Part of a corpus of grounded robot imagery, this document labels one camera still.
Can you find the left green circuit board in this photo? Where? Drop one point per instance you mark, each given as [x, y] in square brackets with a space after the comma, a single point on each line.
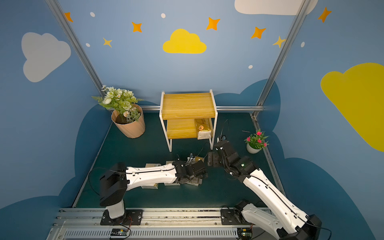
[119, 233]

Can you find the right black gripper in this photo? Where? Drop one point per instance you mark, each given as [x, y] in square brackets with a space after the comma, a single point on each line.
[221, 148]

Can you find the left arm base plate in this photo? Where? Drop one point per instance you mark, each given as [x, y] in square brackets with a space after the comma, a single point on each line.
[129, 218]

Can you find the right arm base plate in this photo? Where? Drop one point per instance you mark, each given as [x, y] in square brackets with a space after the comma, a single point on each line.
[232, 217]

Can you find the white frame wooden shelf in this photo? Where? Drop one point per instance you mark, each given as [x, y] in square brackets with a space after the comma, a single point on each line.
[178, 113]

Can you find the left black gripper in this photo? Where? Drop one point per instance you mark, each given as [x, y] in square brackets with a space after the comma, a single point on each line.
[197, 169]

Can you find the right green circuit board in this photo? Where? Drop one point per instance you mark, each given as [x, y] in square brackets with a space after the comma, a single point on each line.
[244, 233]

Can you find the gold tissue pack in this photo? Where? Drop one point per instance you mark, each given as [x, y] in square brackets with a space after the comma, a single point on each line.
[203, 128]
[196, 181]

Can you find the green circuit board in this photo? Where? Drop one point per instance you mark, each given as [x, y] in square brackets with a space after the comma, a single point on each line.
[244, 233]
[119, 233]

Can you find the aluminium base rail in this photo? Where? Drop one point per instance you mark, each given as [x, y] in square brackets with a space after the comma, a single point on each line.
[157, 223]

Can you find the white tissue pack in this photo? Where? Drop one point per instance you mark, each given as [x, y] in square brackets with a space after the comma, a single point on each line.
[172, 184]
[154, 186]

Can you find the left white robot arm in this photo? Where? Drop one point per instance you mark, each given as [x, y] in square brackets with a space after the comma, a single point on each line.
[121, 178]

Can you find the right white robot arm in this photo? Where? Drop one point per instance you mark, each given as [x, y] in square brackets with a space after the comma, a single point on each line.
[286, 221]

